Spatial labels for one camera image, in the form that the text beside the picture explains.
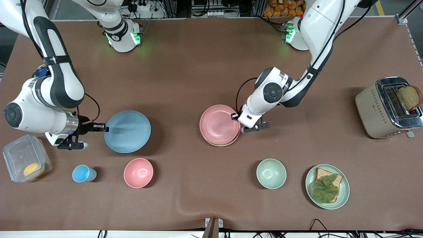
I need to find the beige plate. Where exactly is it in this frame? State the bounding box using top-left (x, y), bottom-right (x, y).
top-left (202, 132), bottom-right (241, 147)

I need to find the orange round food item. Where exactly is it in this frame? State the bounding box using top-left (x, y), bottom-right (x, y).
top-left (23, 162), bottom-right (45, 178)

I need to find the green bowl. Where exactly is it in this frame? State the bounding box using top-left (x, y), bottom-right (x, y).
top-left (256, 158), bottom-right (287, 190)

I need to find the blue plate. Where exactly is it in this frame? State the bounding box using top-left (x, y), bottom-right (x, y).
top-left (104, 110), bottom-right (151, 154)

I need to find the aluminium frame profile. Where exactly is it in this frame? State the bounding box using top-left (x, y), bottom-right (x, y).
top-left (396, 0), bottom-right (423, 68)

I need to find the dark toast slice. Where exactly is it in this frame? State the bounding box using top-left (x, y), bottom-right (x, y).
top-left (397, 85), bottom-right (423, 112)

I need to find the bread slice with brown crust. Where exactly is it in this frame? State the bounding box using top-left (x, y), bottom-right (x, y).
top-left (312, 168), bottom-right (343, 203)

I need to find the black pot with blue handle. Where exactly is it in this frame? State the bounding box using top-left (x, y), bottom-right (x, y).
top-left (33, 64), bottom-right (51, 78)

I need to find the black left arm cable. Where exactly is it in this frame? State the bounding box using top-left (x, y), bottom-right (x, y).
top-left (236, 0), bottom-right (374, 114)

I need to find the clear plastic food container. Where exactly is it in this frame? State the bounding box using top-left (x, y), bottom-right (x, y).
top-left (3, 134), bottom-right (53, 183)

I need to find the pink plate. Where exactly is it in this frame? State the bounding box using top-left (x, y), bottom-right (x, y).
top-left (199, 104), bottom-right (241, 145)

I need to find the green plate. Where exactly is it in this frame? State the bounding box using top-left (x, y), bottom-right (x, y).
top-left (305, 164), bottom-right (350, 210)

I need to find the pink bowl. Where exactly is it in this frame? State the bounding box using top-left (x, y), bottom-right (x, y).
top-left (124, 158), bottom-right (154, 189)

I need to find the black looped floor cable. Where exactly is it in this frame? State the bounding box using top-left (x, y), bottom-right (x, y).
top-left (309, 218), bottom-right (331, 238)

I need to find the metal table edge bracket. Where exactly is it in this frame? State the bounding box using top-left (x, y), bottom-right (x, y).
top-left (204, 218), bottom-right (224, 238)

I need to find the green lettuce leaf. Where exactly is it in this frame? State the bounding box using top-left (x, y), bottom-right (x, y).
top-left (313, 174), bottom-right (340, 204)

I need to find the blue cup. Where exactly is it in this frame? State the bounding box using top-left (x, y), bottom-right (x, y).
top-left (72, 165), bottom-right (97, 183)

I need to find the beige and chrome toaster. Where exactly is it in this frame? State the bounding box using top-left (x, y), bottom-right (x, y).
top-left (355, 77), bottom-right (423, 139)

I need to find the bag of orange snacks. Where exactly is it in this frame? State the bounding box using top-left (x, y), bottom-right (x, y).
top-left (263, 0), bottom-right (306, 18)

